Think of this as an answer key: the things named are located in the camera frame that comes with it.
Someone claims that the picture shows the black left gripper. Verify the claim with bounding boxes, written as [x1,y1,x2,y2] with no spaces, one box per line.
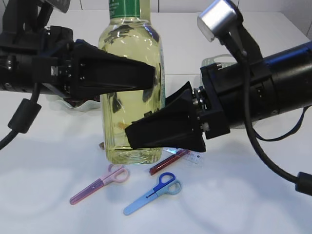
[31,26,156,99]

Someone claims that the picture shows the yellow tea drink bottle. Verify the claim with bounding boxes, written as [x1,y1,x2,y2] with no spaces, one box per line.
[98,0,165,164]

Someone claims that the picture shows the gold glitter pen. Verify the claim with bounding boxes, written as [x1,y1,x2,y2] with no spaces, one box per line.
[99,142,105,150]

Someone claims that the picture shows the pink scissors with cover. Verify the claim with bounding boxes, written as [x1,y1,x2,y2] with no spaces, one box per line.
[69,164,130,205]

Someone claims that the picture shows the green plastic woven basket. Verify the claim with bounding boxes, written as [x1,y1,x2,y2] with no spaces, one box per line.
[201,54,236,68]

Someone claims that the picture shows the purple artificial grape bunch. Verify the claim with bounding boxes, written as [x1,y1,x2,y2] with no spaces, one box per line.
[63,96,100,108]

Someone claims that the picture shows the green wavy glass plate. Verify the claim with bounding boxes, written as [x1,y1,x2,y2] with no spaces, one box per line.
[46,95,100,112]

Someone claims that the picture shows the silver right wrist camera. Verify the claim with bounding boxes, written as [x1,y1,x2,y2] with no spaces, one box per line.
[197,0,243,42]

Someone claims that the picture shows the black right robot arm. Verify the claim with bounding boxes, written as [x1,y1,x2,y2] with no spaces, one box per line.
[125,42,312,152]

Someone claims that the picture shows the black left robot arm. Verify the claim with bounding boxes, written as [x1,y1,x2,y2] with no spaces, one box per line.
[0,0,155,100]

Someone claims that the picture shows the red glitter pen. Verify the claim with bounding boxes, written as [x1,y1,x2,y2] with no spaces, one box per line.
[149,149,191,176]

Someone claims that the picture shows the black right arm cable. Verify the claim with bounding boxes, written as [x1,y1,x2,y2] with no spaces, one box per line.
[229,31,312,197]

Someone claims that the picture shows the clear plastic ruler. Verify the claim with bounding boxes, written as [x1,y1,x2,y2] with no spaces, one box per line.
[163,148,202,166]

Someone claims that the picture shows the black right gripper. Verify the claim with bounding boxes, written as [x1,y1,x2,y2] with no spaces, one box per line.
[125,82,230,153]

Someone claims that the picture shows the blue scissors with cover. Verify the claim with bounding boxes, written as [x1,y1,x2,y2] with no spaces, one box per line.
[123,172,182,215]

